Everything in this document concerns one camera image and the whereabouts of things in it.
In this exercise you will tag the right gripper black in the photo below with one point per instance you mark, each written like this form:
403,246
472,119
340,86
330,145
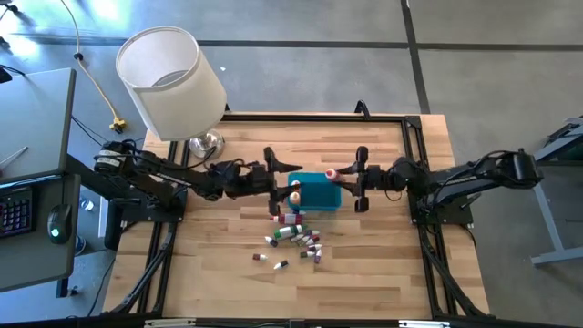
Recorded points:
385,177

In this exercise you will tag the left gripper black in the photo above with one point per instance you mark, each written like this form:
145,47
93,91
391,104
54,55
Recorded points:
250,180

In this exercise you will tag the large orange food coloring bottle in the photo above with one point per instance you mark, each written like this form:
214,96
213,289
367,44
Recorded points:
295,197

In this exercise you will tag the large red food coloring bottle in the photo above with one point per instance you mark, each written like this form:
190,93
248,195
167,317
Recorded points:
331,174
289,218

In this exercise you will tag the teal plastic bin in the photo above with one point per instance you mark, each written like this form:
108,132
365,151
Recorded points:
319,193

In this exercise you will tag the large green food coloring bottle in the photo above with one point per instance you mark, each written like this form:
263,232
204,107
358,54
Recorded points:
289,232

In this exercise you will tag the small blue food coloring bottle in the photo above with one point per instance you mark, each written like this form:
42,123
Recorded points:
272,241

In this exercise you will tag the small teal food coloring bottle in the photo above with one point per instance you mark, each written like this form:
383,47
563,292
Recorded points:
304,240
297,237

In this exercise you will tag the small brown food coloring bottle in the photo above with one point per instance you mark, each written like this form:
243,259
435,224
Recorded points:
259,257

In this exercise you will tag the small green food coloring bottle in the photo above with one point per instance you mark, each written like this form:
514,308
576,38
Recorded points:
307,254

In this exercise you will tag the small black food coloring bottle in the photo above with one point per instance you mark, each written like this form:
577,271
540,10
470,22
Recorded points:
281,264

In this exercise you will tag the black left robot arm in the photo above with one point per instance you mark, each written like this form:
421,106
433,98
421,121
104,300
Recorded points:
155,168

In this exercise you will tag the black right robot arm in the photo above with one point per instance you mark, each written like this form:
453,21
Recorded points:
473,175

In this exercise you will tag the white shade silver table lamp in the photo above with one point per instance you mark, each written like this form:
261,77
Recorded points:
173,86

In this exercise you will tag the black computer mouse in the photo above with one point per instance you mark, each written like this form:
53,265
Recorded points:
60,223

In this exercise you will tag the grey office desk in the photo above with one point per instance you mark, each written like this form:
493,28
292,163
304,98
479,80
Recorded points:
36,123

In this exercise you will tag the black computer keyboard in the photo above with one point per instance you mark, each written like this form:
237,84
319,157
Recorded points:
16,212

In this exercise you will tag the thin white stick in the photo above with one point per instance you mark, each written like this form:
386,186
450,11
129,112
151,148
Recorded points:
13,156

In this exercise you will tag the black aluminium table frame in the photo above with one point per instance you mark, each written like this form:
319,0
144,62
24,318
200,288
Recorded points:
319,117

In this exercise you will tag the silver metal bracket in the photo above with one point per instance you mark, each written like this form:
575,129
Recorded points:
170,323
423,324

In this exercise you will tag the grey metal table frame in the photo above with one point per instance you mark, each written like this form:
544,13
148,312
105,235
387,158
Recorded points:
546,218

